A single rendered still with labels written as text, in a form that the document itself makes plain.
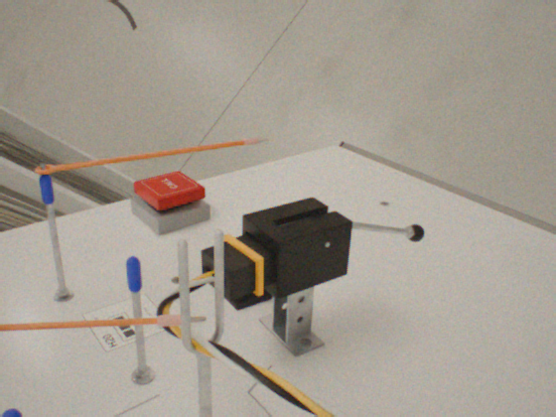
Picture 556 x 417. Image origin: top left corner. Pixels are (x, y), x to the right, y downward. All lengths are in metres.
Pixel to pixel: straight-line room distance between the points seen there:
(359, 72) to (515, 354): 1.71
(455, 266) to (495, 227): 0.10
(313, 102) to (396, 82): 0.33
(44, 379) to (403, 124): 1.59
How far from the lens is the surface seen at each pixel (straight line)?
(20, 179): 0.88
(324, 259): 0.35
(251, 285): 0.33
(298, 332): 0.39
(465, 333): 0.43
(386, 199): 0.61
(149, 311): 0.42
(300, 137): 2.05
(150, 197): 0.52
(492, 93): 1.79
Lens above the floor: 1.42
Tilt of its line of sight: 46 degrees down
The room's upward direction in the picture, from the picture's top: 56 degrees counter-clockwise
